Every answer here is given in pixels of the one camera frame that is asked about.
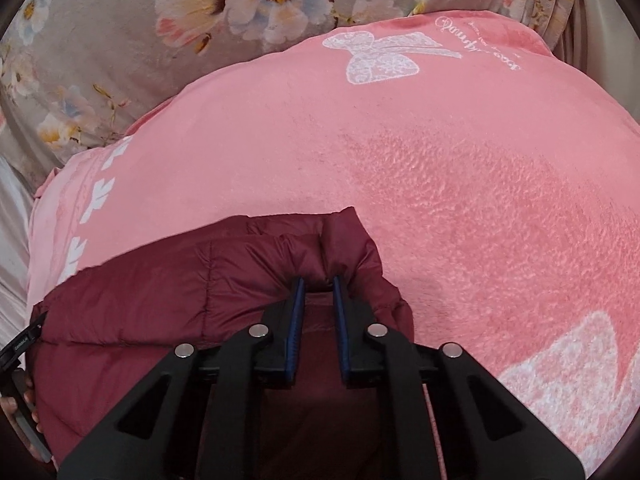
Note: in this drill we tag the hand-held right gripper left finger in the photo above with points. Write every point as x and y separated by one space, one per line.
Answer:
298 332

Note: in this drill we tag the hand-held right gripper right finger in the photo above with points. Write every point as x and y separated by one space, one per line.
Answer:
341 332

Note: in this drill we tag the white curtain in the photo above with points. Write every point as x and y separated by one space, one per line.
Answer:
12 240

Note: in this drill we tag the maroon puffer jacket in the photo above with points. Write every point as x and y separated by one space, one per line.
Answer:
150 310

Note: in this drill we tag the person's left hand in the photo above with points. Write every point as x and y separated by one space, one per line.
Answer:
7 406

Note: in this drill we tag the white drape cloth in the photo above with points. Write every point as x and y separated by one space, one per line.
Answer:
600 35

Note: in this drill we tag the pink blanket with white bows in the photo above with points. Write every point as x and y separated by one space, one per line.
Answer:
450 185

